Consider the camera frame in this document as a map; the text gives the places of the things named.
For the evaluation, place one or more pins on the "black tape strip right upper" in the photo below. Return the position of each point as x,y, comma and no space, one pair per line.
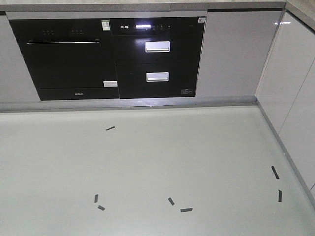
275,172

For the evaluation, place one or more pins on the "silver drawer handle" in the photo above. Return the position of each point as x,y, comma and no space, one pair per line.
158,47
157,77

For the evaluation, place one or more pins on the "grey cabinet door panel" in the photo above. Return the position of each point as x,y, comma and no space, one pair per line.
234,50

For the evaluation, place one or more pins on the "silver lower drawer handle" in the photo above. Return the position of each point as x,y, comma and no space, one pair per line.
157,77

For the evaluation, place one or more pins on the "black built-in dishwasher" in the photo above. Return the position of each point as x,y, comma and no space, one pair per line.
68,59

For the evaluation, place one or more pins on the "black drawer disinfection cabinet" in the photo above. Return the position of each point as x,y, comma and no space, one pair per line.
132,62

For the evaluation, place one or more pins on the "black tape strip right lower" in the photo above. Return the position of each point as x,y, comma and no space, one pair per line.
280,195

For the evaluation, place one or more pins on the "black tape strip middle lower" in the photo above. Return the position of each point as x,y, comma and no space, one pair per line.
186,209

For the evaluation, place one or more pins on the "silver upper drawer handle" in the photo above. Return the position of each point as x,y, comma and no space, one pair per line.
158,47

